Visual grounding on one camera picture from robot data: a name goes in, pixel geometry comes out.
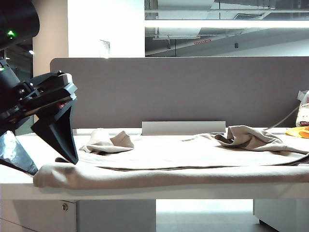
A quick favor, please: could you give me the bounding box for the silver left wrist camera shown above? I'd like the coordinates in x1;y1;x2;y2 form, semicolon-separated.
31;72;73;88

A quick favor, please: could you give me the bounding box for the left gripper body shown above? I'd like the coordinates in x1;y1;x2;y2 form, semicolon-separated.
0;83;78;135

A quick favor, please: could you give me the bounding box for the grey cable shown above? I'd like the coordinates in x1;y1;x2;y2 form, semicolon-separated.
263;106;300;131

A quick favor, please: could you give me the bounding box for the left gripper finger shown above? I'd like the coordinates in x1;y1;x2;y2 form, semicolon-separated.
31;106;79;166
0;130;40;176

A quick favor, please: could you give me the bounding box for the beige T-shirt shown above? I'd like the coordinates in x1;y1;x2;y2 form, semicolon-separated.
32;125;309;190

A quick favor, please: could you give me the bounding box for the white plastic snack bag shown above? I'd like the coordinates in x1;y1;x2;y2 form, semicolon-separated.
296;89;309;128

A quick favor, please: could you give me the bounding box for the yellow cloth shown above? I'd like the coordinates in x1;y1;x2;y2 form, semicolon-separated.
284;126;309;138

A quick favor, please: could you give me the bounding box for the white cable flap box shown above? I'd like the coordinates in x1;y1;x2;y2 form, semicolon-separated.
141;121;227;136

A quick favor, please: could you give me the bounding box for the silver wall plate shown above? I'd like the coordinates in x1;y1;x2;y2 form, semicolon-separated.
99;39;111;58

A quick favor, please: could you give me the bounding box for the ceiling cable tray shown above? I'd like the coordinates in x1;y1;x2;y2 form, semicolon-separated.
152;34;201;40

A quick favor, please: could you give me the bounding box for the grey-brown desk partition screen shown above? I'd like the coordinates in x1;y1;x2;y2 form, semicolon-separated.
50;57;309;129

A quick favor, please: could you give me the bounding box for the white cabinet on castors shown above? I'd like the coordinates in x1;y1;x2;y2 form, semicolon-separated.
253;199;309;232

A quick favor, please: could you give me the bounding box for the ceiling air vent grille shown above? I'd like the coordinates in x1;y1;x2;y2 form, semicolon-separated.
234;13;265;20

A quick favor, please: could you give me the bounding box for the white drawer pedestal cabinet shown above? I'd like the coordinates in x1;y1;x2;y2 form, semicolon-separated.
0;199;157;232

